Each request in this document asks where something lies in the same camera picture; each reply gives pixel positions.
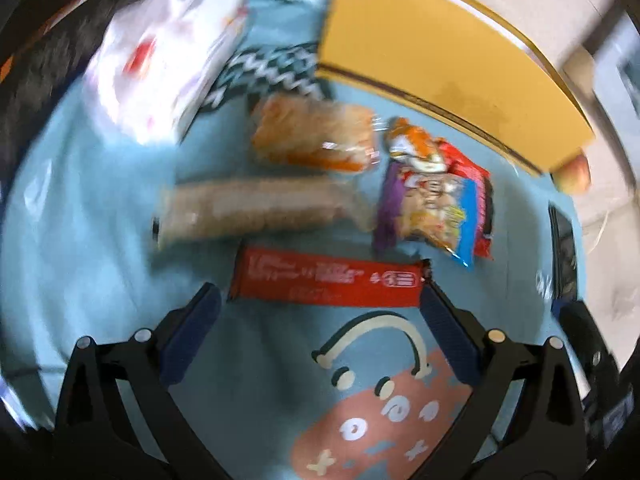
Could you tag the long rice cracker roll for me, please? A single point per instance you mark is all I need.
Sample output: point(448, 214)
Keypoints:
point(250, 210)

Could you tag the brown square cake packet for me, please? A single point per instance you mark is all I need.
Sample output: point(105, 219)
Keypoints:
point(315, 135)

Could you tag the purple snack packet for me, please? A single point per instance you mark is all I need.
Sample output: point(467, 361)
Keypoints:
point(425, 215)

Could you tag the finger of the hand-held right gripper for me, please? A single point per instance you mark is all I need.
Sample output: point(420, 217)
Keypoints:
point(557, 306)

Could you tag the black smartphone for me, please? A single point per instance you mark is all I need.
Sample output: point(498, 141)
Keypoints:
point(564, 250)

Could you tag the red snack bar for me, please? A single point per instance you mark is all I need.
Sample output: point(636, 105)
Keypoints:
point(325, 277)

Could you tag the red yellow apple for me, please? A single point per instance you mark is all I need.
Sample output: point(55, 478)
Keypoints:
point(574, 175)

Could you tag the yellow cardboard shoe box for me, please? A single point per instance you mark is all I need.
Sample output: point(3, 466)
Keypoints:
point(440, 50)

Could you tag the white red-print snack packet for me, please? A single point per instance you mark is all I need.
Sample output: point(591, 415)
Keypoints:
point(160, 55)

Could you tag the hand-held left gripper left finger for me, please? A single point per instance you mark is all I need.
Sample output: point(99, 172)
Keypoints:
point(192, 330)

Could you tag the red snack packet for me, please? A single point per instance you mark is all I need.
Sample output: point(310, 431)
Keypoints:
point(475, 190)

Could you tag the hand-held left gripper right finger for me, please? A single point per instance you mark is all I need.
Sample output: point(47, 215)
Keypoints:
point(450, 330)

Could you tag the orange snack packet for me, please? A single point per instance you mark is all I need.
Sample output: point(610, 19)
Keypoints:
point(412, 142)

